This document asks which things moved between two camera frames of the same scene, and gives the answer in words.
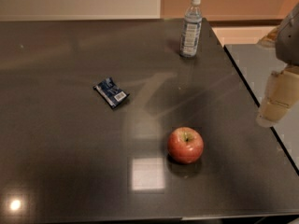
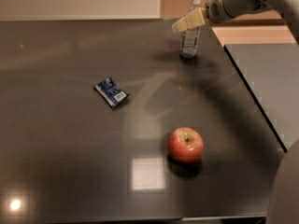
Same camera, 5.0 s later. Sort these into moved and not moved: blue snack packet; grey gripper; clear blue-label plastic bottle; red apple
Moved: grey gripper
Not moved: red apple; clear blue-label plastic bottle; blue snack packet
